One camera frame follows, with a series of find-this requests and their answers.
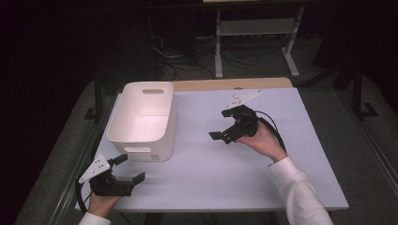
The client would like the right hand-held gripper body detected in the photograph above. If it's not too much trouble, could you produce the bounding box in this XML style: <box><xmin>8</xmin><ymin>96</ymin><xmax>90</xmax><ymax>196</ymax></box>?
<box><xmin>220</xmin><ymin>89</ymin><xmax>264</xmax><ymax>145</ymax></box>

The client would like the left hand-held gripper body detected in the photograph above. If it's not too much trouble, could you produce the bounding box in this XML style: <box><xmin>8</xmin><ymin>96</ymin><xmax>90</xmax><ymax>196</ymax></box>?
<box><xmin>78</xmin><ymin>152</ymin><xmax>136</xmax><ymax>198</ymax></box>

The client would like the white plastic storage bin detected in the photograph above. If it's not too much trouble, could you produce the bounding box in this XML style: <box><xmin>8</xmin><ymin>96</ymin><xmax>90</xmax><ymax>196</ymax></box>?
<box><xmin>106</xmin><ymin>81</ymin><xmax>178</xmax><ymax>163</ymax></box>

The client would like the person's left hand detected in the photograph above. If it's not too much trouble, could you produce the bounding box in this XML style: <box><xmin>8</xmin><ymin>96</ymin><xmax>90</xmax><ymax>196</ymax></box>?
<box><xmin>87</xmin><ymin>192</ymin><xmax>124</xmax><ymax>218</ymax></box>

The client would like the person's right hand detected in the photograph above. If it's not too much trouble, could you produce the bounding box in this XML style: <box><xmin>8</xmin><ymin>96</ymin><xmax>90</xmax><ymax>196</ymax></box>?
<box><xmin>236</xmin><ymin>121</ymin><xmax>288</xmax><ymax>164</ymax></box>

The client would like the black metal stand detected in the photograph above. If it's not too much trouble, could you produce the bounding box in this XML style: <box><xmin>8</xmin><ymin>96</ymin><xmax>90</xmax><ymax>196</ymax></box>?
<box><xmin>83</xmin><ymin>70</ymin><xmax>105</xmax><ymax>122</ymax></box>
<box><xmin>350</xmin><ymin>60</ymin><xmax>379</xmax><ymax>120</ymax></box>

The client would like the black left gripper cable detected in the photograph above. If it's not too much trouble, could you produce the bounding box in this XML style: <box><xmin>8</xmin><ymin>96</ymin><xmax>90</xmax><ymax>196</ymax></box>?
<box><xmin>74</xmin><ymin>177</ymin><xmax>95</xmax><ymax>214</ymax></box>

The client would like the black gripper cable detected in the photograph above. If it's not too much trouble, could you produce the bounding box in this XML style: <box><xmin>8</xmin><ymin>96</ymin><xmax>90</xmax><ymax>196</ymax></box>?
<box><xmin>74</xmin><ymin>177</ymin><xmax>95</xmax><ymax>214</ymax></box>
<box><xmin>253</xmin><ymin>110</ymin><xmax>287</xmax><ymax>154</ymax></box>

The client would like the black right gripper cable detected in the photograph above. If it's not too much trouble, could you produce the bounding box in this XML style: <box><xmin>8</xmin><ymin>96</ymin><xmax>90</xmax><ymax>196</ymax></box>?
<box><xmin>253</xmin><ymin>110</ymin><xmax>287</xmax><ymax>154</ymax></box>

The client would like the tangle of floor cables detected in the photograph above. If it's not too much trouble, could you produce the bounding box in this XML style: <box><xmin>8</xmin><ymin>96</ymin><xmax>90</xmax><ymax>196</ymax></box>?
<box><xmin>149</xmin><ymin>31</ymin><xmax>261</xmax><ymax>83</ymax></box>

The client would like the white metal desk frame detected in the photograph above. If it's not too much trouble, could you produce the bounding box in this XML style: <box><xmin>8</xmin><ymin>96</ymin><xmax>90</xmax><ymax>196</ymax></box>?
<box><xmin>202</xmin><ymin>0</ymin><xmax>306</xmax><ymax>79</ymax></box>

